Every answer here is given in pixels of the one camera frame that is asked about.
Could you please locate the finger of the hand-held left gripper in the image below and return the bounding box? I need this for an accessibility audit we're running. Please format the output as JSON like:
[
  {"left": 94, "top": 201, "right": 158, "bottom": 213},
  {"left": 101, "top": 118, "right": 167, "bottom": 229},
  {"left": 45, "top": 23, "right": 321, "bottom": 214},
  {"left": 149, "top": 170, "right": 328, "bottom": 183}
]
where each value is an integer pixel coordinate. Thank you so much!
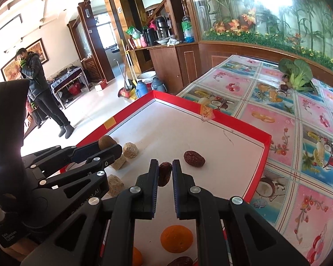
[
  {"left": 22, "top": 141, "right": 102, "bottom": 172},
  {"left": 39, "top": 143, "right": 123, "bottom": 197}
]

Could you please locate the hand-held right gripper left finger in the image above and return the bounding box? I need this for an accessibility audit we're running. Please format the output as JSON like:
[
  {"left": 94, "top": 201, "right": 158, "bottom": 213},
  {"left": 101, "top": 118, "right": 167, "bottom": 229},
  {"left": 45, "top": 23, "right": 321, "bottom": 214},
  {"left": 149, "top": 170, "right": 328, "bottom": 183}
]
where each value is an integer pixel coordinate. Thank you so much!
[{"left": 21, "top": 159, "right": 159, "bottom": 266}]

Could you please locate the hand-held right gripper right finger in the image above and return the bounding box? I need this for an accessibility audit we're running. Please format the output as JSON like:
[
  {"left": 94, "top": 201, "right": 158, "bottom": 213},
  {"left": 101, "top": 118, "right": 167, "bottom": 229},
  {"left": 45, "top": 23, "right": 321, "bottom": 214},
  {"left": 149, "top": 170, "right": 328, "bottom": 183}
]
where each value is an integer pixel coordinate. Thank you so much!
[{"left": 171, "top": 159, "right": 308, "bottom": 266}]

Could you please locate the peeled banana piece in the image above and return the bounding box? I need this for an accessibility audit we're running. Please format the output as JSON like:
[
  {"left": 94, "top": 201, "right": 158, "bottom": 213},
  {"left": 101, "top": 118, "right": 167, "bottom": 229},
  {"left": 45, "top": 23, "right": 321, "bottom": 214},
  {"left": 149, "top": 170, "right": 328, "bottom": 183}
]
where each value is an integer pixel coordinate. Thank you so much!
[
  {"left": 123, "top": 142, "right": 139, "bottom": 159},
  {"left": 110, "top": 154, "right": 127, "bottom": 171},
  {"left": 108, "top": 174, "right": 125, "bottom": 197}
]

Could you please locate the dried red date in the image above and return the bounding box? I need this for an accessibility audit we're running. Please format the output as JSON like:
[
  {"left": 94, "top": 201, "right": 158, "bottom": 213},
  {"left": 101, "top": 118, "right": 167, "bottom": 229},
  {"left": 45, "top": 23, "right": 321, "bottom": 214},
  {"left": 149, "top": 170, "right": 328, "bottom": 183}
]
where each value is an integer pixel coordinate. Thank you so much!
[
  {"left": 170, "top": 256, "right": 194, "bottom": 266},
  {"left": 184, "top": 150, "right": 206, "bottom": 167},
  {"left": 158, "top": 162, "right": 172, "bottom": 187}
]

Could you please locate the orange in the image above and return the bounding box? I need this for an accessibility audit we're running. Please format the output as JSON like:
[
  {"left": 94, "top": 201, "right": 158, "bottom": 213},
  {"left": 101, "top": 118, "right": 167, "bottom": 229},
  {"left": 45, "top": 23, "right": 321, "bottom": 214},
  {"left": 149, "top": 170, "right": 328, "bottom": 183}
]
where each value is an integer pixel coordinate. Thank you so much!
[
  {"left": 160, "top": 225, "right": 194, "bottom": 253},
  {"left": 132, "top": 246, "right": 143, "bottom": 266}
]

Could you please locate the red-rimmed white tray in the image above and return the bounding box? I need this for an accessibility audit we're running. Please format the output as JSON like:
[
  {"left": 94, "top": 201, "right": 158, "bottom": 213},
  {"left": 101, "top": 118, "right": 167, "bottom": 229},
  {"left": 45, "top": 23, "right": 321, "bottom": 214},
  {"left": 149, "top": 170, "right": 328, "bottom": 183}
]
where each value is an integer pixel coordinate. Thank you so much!
[{"left": 59, "top": 90, "right": 272, "bottom": 266}]

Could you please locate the broom with dustpan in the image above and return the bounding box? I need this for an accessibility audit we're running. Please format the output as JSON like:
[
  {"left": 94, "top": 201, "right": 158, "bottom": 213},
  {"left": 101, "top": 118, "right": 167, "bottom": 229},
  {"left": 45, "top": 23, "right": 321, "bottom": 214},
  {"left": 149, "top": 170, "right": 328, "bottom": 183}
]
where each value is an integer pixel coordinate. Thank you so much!
[{"left": 118, "top": 39, "right": 138, "bottom": 100}]

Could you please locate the blue thermos jug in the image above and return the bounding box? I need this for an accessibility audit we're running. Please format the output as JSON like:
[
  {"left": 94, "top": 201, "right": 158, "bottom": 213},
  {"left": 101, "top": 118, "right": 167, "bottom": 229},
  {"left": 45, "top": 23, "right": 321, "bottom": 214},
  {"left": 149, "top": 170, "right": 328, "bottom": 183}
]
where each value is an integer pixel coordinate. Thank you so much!
[{"left": 135, "top": 80, "right": 149, "bottom": 99}]

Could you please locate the table with dark cloth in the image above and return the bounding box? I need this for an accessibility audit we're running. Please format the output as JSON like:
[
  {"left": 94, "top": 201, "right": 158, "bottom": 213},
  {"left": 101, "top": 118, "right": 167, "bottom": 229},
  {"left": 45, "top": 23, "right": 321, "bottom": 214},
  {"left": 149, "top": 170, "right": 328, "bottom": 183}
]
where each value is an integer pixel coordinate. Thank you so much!
[{"left": 49, "top": 66, "right": 91, "bottom": 110}]

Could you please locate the grey thermos jug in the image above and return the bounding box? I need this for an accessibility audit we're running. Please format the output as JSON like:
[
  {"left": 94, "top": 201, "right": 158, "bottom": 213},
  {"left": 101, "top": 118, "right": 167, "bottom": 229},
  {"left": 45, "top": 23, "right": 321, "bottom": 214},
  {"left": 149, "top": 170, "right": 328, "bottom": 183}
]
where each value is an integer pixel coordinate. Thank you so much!
[{"left": 151, "top": 77, "right": 167, "bottom": 92}]

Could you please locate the white basin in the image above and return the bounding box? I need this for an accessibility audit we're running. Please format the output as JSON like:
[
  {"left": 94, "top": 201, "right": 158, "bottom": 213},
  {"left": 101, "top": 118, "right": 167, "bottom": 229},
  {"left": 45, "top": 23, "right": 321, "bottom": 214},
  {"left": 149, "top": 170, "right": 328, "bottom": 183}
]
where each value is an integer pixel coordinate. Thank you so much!
[{"left": 136, "top": 71, "right": 157, "bottom": 81}]

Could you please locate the wooden cabinet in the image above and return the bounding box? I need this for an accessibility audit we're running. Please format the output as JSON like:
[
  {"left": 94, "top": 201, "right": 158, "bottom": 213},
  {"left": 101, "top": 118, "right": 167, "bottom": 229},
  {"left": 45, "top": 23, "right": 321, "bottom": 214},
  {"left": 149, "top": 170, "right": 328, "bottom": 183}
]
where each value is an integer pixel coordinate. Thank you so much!
[{"left": 128, "top": 40, "right": 202, "bottom": 95}]

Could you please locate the black thermos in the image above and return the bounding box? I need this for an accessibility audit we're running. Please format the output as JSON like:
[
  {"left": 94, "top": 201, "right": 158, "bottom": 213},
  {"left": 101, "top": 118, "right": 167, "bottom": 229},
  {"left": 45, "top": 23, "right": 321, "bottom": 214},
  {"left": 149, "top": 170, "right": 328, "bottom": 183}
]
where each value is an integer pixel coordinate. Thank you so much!
[{"left": 142, "top": 27, "right": 157, "bottom": 47}]

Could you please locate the green bag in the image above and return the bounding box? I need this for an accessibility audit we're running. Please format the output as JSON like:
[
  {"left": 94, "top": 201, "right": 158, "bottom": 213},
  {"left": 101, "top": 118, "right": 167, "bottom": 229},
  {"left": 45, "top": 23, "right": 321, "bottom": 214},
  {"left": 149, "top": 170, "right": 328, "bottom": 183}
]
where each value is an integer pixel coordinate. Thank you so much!
[{"left": 126, "top": 26, "right": 142, "bottom": 40}]

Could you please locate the fruit print tablecloth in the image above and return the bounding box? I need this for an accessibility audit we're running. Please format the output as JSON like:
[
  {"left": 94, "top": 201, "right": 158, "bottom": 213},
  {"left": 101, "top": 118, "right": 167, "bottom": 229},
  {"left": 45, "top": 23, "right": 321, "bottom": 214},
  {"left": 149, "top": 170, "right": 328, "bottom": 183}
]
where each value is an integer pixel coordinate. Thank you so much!
[{"left": 178, "top": 55, "right": 333, "bottom": 266}]

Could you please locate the black metal kettle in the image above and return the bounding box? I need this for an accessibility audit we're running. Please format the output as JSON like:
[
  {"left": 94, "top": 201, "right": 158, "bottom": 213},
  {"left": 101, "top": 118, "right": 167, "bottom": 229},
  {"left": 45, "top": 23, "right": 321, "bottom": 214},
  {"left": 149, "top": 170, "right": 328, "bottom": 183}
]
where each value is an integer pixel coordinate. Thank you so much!
[{"left": 154, "top": 16, "right": 171, "bottom": 40}]

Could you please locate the clear plastic bottle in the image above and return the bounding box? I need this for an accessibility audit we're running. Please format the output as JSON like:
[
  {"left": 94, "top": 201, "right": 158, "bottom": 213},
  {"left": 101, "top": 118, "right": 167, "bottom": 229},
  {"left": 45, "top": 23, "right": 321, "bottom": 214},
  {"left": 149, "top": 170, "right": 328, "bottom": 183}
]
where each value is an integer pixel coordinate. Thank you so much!
[{"left": 181, "top": 15, "right": 195, "bottom": 43}]

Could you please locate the green bok choy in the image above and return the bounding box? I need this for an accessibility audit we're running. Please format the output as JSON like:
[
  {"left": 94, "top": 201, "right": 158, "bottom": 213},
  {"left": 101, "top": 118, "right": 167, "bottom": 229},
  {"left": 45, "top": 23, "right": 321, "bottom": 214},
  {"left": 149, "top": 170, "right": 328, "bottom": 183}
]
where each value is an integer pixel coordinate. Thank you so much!
[{"left": 278, "top": 58, "right": 315, "bottom": 92}]

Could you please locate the bamboo print glass panel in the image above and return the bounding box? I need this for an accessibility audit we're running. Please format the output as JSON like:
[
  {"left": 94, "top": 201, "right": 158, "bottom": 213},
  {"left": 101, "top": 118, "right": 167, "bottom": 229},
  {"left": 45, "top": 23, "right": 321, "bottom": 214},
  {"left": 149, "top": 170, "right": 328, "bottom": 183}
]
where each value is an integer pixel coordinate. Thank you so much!
[{"left": 187, "top": 0, "right": 333, "bottom": 78}]

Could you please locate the framed wall painting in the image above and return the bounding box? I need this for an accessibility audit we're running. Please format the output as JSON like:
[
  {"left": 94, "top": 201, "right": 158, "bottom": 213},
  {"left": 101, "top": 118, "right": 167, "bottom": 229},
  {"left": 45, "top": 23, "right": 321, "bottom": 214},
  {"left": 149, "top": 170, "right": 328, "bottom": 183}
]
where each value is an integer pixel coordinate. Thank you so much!
[{"left": 0, "top": 38, "right": 49, "bottom": 82}]

